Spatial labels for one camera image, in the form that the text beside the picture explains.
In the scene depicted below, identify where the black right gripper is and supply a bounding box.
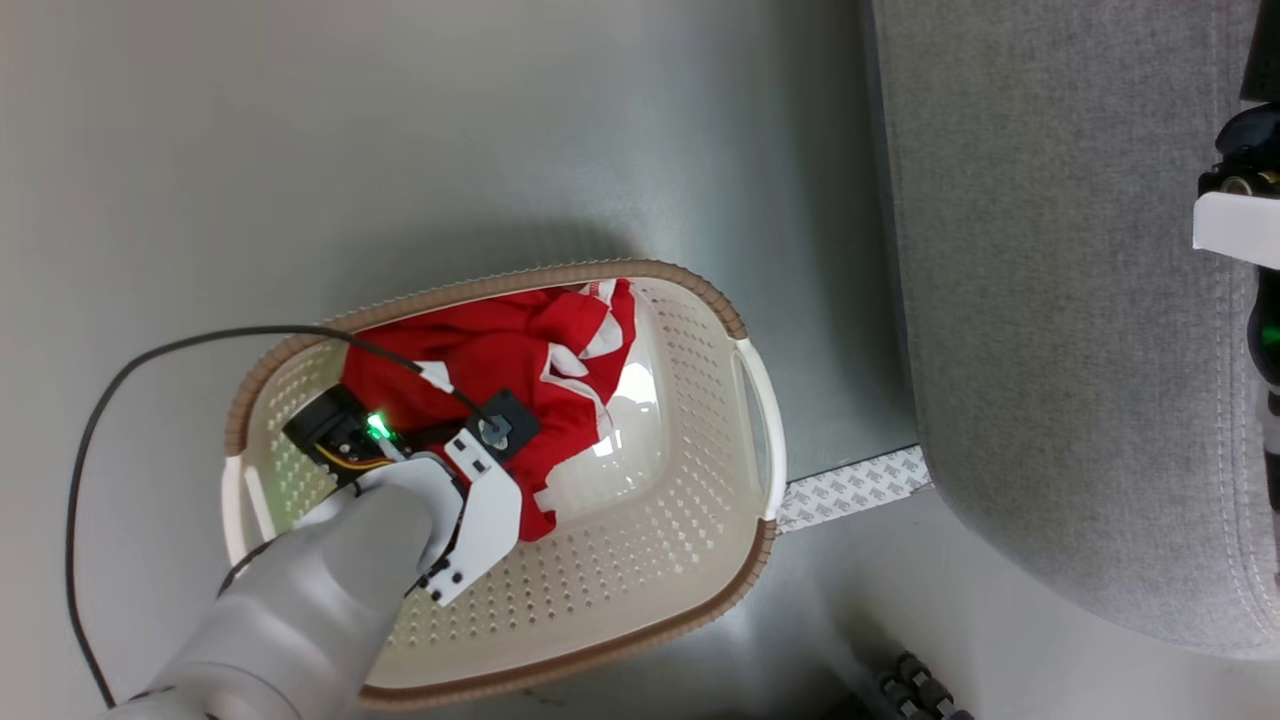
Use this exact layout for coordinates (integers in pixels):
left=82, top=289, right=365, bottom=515
left=1197, top=0, right=1280, bottom=198

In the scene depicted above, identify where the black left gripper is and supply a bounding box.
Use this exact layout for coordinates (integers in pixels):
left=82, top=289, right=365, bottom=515
left=282, top=384, right=473, bottom=493

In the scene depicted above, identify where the red and white garment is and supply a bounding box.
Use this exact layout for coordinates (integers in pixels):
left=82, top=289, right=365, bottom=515
left=341, top=279, right=639, bottom=543

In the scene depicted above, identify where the grey fabric sofa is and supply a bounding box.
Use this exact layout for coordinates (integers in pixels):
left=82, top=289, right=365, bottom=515
left=867, top=0, right=1280, bottom=662

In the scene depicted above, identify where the cream perforated laundry basket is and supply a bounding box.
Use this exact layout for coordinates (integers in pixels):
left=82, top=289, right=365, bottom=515
left=221, top=259, right=789, bottom=712

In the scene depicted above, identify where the white printed floor tape strip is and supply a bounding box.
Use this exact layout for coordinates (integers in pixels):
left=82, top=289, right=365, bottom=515
left=774, top=445, right=934, bottom=535

